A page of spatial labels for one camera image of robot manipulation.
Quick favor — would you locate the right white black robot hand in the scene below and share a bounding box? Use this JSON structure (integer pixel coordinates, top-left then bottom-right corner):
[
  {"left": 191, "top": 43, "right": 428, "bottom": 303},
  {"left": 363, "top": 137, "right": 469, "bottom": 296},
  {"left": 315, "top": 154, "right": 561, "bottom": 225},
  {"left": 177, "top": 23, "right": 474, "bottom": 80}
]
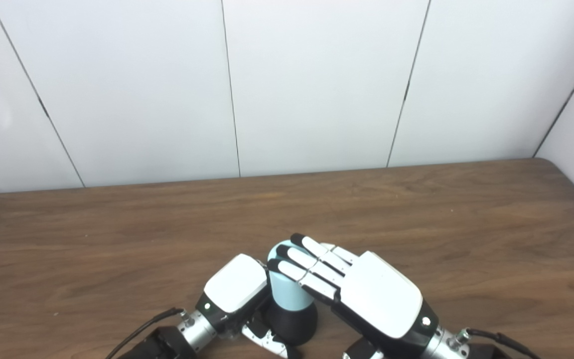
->
[{"left": 267, "top": 233, "right": 439, "bottom": 359}]

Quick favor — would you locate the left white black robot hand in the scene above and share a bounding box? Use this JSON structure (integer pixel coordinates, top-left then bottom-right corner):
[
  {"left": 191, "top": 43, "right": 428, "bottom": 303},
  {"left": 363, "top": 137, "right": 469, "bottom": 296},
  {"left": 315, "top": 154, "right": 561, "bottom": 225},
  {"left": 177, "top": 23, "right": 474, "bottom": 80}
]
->
[{"left": 195, "top": 253, "right": 297, "bottom": 359}]

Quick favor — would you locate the light-blue hose piece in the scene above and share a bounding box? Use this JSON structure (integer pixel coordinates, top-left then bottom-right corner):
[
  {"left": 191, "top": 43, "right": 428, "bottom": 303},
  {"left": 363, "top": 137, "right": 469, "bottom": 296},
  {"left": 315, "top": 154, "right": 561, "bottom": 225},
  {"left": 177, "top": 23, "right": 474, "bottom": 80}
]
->
[{"left": 267, "top": 240, "right": 315, "bottom": 311}]

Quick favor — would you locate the black nozzle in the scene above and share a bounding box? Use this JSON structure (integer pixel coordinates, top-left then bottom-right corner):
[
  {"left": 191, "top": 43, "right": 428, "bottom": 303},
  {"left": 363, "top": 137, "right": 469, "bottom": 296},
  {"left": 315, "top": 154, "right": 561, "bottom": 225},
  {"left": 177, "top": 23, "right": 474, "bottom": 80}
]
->
[{"left": 266, "top": 300, "right": 318, "bottom": 346}]

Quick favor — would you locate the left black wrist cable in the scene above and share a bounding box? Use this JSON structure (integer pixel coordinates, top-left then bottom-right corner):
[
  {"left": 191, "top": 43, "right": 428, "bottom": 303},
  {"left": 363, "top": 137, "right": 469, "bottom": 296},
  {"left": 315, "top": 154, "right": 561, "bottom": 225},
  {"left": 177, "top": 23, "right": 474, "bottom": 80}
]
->
[{"left": 105, "top": 307, "right": 188, "bottom": 359}]

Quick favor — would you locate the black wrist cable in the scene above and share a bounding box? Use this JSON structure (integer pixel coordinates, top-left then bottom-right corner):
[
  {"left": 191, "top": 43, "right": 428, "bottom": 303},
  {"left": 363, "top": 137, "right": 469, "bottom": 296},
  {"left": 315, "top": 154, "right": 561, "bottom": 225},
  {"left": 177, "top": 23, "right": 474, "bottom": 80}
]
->
[
  {"left": 105, "top": 307, "right": 188, "bottom": 359},
  {"left": 459, "top": 328, "right": 542, "bottom": 359}
]

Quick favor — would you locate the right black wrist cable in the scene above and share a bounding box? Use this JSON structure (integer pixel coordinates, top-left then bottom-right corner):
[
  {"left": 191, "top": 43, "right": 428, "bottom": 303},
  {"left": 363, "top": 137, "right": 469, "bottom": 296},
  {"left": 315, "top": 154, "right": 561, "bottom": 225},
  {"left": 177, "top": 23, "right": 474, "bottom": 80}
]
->
[{"left": 459, "top": 328, "right": 542, "bottom": 359}]

